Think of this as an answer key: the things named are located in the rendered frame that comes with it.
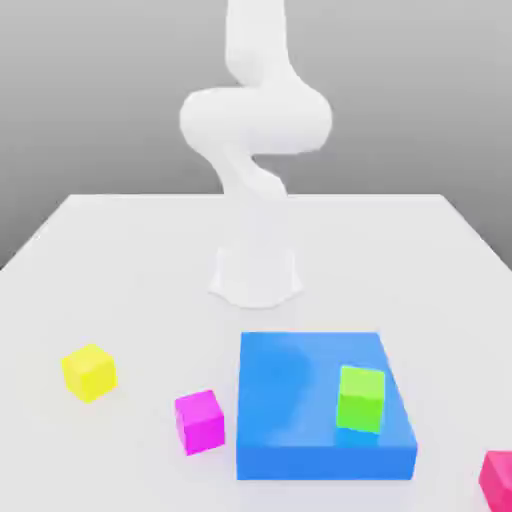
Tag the large blue box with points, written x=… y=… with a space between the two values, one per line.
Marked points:
x=288 y=400

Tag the small magenta cube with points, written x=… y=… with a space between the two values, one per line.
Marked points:
x=200 y=422

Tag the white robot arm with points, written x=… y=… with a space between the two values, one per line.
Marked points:
x=256 y=120

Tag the small yellow cube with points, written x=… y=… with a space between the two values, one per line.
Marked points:
x=88 y=372

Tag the small pink cube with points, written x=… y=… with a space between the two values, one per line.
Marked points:
x=498 y=480

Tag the small green cube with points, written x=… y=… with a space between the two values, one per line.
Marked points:
x=360 y=400

